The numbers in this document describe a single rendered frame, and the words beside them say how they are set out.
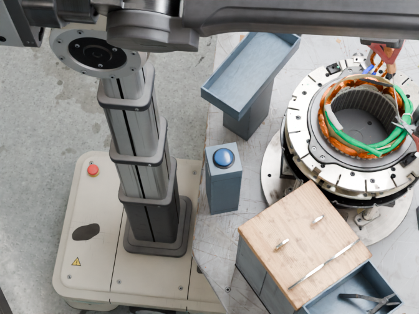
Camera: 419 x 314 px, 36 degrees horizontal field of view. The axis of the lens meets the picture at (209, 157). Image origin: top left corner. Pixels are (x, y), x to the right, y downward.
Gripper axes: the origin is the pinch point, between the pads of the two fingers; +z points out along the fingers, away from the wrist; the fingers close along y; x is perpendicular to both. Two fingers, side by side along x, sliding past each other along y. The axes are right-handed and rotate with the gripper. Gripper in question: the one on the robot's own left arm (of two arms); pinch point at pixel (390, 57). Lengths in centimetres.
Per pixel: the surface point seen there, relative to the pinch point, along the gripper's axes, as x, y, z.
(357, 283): 2.1, -27.9, 39.0
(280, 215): 17.7, -24.0, 24.3
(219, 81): 42.2, 2.6, 17.3
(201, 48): 111, 79, 95
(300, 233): 12.9, -26.1, 26.2
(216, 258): 39, -28, 47
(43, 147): 149, 11, 86
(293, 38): 29.6, 18.7, 18.0
